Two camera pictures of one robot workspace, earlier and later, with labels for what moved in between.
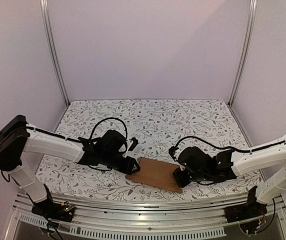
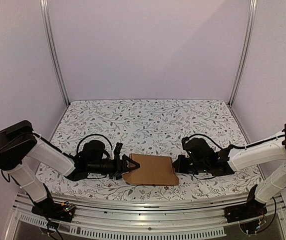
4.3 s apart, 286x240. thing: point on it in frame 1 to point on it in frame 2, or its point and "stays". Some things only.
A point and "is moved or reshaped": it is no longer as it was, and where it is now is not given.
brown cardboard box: [155, 173] is moved or reshaped
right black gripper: [185, 175] to [184, 164]
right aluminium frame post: [246, 51] stays
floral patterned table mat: [157, 124] stays
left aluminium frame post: [46, 13] stays
